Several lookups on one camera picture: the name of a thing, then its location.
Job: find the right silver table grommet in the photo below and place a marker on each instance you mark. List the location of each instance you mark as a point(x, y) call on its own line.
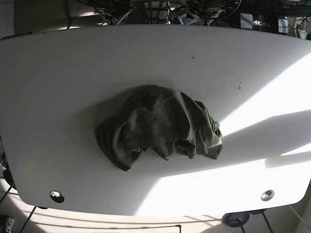
point(267, 195)

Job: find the black power box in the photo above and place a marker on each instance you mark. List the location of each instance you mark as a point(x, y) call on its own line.
point(185, 19)

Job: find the olive green T-shirt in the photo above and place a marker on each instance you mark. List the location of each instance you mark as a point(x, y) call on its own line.
point(162, 119)

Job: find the round black stand base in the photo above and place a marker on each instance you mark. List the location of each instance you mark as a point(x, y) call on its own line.
point(235, 220)

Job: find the left silver table grommet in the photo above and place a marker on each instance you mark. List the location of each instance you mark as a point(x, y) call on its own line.
point(57, 196)

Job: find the silver table grommet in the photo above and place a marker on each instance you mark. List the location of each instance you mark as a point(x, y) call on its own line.
point(267, 195)
point(57, 196)

